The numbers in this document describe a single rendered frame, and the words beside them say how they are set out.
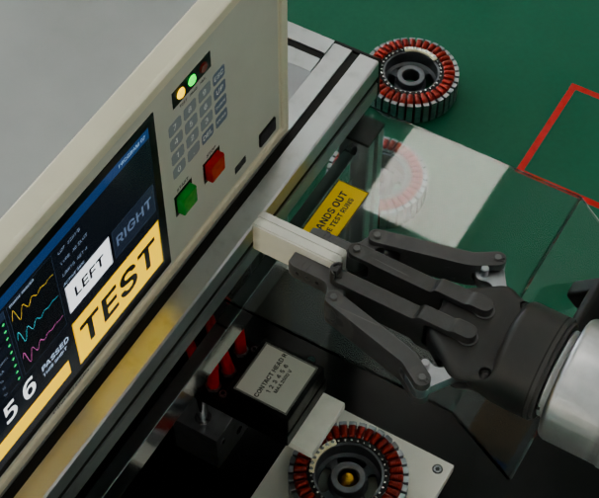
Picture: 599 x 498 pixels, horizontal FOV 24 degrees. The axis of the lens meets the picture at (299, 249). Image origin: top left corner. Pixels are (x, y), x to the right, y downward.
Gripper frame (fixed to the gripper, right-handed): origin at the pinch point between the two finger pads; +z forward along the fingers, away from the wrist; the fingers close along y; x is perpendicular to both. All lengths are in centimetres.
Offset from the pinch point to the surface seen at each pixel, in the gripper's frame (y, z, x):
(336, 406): 5.9, -0.6, -30.1
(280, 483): 1.0, 2.5, -40.0
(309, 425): 3.0, 0.5, -30.1
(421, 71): 56, 16, -40
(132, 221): -6.3, 9.6, 3.8
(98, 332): -11.7, 9.6, -3.0
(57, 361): -16.1, 9.6, -0.8
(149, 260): -5.1, 9.6, -2.1
